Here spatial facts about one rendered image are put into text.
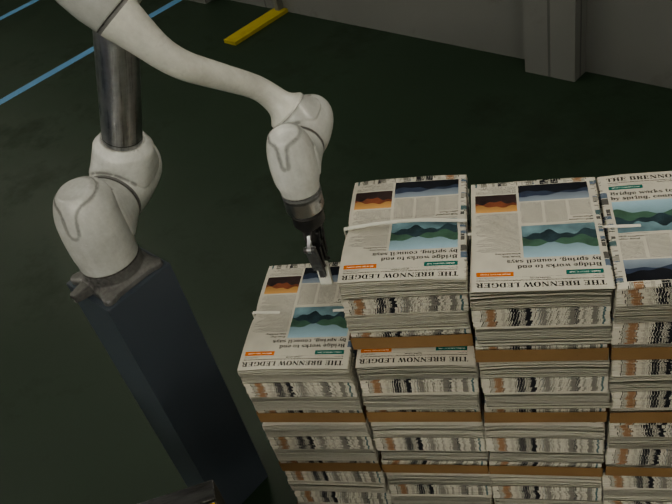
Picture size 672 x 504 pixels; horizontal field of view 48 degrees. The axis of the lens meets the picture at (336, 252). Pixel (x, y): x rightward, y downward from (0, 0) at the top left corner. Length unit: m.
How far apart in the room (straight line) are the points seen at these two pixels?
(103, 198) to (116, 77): 0.28
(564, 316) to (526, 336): 0.10
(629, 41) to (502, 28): 0.75
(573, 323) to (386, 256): 0.43
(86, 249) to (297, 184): 0.56
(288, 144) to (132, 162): 0.51
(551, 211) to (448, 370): 0.43
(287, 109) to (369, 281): 0.42
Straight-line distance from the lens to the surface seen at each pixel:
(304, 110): 1.72
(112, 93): 1.86
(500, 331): 1.69
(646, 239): 1.72
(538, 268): 1.63
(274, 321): 1.97
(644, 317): 1.68
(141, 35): 1.57
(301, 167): 1.61
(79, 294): 1.98
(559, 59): 4.32
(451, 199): 1.84
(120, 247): 1.91
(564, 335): 1.70
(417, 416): 1.94
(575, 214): 1.76
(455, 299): 1.69
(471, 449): 2.04
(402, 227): 1.78
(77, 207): 1.85
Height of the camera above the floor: 2.19
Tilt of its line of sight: 40 degrees down
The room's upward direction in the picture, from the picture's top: 15 degrees counter-clockwise
